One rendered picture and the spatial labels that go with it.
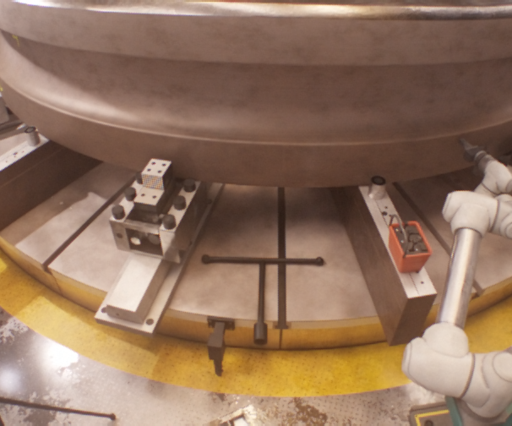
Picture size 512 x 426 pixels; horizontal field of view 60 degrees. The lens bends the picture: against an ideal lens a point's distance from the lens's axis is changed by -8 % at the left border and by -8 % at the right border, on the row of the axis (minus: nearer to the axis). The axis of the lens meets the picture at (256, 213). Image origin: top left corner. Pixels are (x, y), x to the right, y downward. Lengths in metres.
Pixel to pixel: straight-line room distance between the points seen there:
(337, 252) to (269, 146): 0.74
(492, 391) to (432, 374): 0.20
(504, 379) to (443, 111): 1.49
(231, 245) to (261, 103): 0.82
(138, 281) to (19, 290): 1.06
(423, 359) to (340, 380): 1.04
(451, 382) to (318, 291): 1.09
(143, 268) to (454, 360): 1.51
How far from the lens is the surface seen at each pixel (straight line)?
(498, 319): 3.05
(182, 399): 2.50
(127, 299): 2.30
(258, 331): 2.25
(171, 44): 2.12
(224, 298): 2.42
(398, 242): 2.07
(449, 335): 1.61
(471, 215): 1.82
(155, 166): 2.38
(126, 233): 2.39
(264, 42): 2.03
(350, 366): 2.61
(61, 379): 2.71
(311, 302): 2.42
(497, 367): 1.59
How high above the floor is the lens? 2.24
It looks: 43 degrees down
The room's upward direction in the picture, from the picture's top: straight up
